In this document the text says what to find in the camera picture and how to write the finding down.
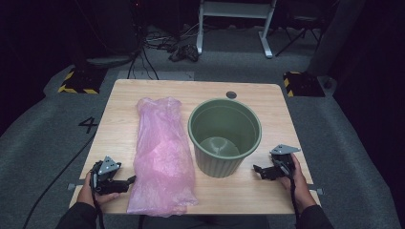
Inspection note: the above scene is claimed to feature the green plastic bin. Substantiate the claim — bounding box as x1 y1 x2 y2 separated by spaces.
187 97 264 178

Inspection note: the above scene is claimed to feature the person's left hand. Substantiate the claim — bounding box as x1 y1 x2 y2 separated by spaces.
76 178 121 208

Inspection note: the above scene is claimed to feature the black bundle on floor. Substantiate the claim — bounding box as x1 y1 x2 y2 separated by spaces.
167 43 201 63

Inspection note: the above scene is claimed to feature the long black floor cable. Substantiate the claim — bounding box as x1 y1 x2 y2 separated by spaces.
21 133 97 229

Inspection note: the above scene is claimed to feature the tangle of black cables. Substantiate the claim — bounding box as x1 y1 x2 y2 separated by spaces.
126 27 180 80

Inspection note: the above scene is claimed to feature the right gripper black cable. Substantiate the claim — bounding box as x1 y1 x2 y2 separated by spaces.
287 176 302 223

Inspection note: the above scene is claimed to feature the person's right hand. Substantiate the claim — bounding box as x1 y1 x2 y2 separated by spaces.
276 154 318 215

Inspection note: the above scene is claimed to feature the white metal desk frame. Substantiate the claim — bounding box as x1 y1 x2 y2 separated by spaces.
196 0 278 59

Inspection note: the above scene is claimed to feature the pink plastic bag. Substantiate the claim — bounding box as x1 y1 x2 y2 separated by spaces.
126 96 199 219

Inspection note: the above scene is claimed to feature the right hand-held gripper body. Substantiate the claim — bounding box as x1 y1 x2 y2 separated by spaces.
268 144 302 179

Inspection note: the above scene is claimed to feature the black tripod stand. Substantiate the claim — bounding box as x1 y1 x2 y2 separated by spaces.
274 11 323 58

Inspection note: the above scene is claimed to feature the dark stand with grey foot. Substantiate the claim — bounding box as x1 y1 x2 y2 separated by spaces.
72 0 142 70

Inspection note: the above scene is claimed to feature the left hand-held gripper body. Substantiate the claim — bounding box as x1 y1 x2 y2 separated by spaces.
90 156 130 196

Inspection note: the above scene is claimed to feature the black yellow striped base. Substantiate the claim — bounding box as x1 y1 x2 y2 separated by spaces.
283 71 327 98
57 68 108 95

